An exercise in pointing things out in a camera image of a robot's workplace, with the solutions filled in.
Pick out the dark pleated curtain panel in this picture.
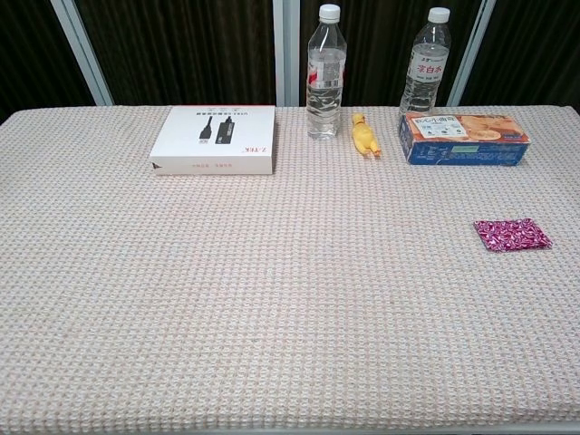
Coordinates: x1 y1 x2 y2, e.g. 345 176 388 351
461 0 580 110
0 0 99 124
298 0 475 108
74 0 276 107

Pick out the clear water bottle red label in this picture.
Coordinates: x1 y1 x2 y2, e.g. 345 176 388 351
306 4 349 140

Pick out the clear water bottle white label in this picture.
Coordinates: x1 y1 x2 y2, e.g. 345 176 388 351
398 6 452 117

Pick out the orange blue biscuit box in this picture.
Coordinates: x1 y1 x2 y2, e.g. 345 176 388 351
398 112 532 167

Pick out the beige waffle tablecloth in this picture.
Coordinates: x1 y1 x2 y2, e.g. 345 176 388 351
0 104 580 425

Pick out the yellow rubber chicken toy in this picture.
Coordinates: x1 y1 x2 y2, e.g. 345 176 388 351
351 112 382 159

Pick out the white adapter product box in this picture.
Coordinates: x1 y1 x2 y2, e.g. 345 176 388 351
149 105 277 176

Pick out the grey metal frame post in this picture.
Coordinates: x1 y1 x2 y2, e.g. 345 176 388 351
446 0 495 106
48 0 114 107
272 0 301 108

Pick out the magenta patterned cloth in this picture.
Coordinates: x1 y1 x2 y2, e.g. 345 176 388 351
473 217 555 253

